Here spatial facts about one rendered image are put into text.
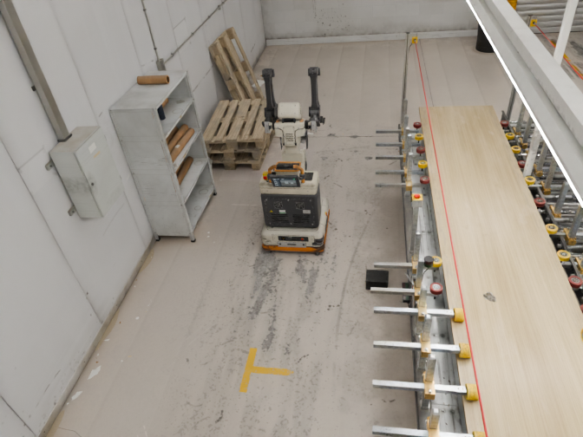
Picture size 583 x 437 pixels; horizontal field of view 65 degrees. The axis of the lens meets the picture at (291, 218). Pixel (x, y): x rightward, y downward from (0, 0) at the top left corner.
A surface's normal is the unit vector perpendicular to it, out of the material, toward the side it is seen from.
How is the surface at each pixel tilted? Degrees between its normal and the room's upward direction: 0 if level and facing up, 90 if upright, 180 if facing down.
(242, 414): 0
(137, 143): 90
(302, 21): 90
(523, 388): 0
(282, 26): 90
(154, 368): 0
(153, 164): 90
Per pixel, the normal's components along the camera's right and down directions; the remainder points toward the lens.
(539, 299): -0.09, -0.78
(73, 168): -0.15, 0.63
